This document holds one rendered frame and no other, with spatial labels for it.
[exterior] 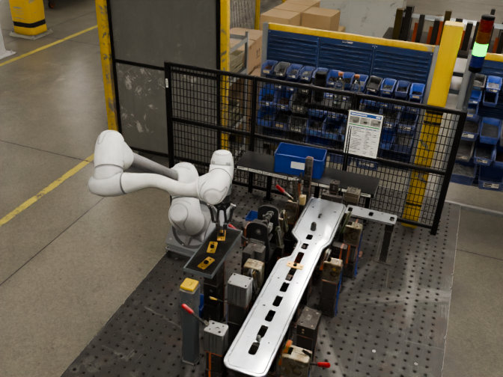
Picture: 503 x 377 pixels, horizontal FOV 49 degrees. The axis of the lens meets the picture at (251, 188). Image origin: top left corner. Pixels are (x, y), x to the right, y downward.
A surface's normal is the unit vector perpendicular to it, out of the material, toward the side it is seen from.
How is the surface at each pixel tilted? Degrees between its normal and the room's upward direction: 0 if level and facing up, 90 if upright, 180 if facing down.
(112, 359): 0
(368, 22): 90
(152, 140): 93
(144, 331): 0
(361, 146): 90
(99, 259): 0
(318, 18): 90
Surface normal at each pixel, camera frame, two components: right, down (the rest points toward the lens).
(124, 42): -0.39, 0.48
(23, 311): 0.04, -0.86
